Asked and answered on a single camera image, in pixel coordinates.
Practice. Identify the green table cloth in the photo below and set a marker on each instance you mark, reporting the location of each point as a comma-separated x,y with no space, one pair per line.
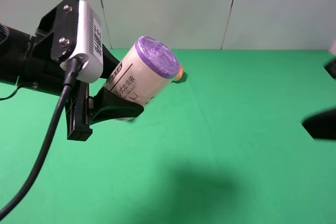
225,146

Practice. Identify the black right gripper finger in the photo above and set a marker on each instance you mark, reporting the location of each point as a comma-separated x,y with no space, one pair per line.
321,126
330,67

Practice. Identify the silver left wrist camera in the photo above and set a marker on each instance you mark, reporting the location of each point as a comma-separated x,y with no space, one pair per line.
88,47

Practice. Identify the white roll with purple ends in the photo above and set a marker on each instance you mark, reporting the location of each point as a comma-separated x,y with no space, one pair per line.
147,68

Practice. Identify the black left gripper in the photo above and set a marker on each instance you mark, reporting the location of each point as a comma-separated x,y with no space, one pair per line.
39,68

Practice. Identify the orange ridged bread loaf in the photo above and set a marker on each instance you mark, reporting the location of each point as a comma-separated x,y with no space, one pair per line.
179,74

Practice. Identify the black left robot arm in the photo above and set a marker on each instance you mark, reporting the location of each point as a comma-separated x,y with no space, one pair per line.
9,53

